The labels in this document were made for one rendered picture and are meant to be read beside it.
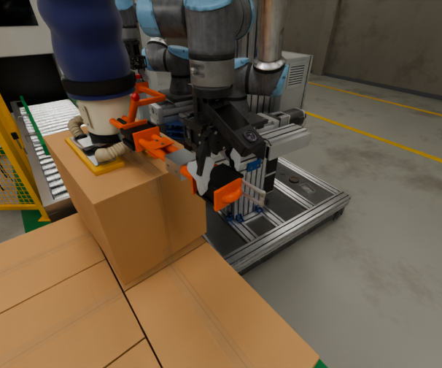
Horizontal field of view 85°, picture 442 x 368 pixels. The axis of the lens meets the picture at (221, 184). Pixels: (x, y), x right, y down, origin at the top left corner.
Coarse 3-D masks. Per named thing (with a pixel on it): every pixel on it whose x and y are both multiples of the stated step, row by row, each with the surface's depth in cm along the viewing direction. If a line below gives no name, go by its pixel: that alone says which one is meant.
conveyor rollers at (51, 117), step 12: (24, 108) 270; (36, 108) 270; (48, 108) 269; (60, 108) 269; (72, 108) 269; (24, 120) 239; (36, 120) 239; (48, 120) 237; (60, 120) 236; (48, 132) 212; (36, 144) 195; (48, 156) 180; (48, 168) 167; (48, 180) 154; (60, 180) 152; (60, 192) 145
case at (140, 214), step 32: (64, 160) 86; (128, 160) 86; (160, 160) 86; (96, 192) 71; (128, 192) 73; (160, 192) 81; (96, 224) 79; (128, 224) 78; (160, 224) 88; (192, 224) 101; (128, 256) 84; (160, 256) 96
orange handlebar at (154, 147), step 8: (144, 88) 113; (160, 96) 103; (144, 104) 99; (112, 120) 80; (152, 136) 71; (144, 144) 67; (152, 144) 65; (160, 144) 65; (168, 144) 65; (152, 152) 64; (160, 152) 62; (168, 152) 67; (184, 168) 56; (232, 192) 49; (240, 192) 49; (224, 200) 48; (232, 200) 48
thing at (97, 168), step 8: (72, 136) 98; (80, 136) 91; (88, 136) 97; (72, 144) 92; (80, 152) 87; (88, 152) 86; (88, 160) 82; (96, 160) 81; (112, 160) 82; (120, 160) 82; (96, 168) 78; (104, 168) 78; (112, 168) 80
